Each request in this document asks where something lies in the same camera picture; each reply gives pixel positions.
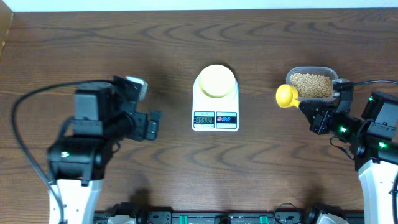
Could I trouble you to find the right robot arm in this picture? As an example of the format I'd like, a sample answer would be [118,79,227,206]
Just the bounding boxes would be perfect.
[298,91,397,223]

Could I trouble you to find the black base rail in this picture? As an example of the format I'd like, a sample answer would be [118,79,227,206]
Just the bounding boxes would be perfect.
[93,202,365,224]

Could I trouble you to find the white digital kitchen scale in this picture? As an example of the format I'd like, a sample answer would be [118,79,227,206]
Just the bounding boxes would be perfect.
[191,77,239,132]

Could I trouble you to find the pale yellow bowl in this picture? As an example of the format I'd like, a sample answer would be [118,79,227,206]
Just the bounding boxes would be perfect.
[198,65,236,98]

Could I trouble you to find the soybeans in container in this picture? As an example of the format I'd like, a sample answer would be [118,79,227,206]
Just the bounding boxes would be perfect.
[290,73,332,98]

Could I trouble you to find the black cable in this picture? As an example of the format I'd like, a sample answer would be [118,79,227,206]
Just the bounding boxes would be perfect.
[353,79,398,87]
[11,80,114,224]

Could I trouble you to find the right black cable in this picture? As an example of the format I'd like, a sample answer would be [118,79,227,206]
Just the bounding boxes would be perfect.
[353,79,398,87]

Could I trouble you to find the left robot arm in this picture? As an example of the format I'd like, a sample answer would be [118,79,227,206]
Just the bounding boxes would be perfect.
[47,77,162,223]

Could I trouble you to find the yellow measuring scoop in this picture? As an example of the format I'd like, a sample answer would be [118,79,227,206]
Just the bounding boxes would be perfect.
[275,84,300,108]

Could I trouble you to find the left black cable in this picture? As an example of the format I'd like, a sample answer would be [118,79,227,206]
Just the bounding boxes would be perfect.
[11,80,114,224]

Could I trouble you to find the clear plastic container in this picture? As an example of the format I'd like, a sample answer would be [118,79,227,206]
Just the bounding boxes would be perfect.
[286,66,338,102]

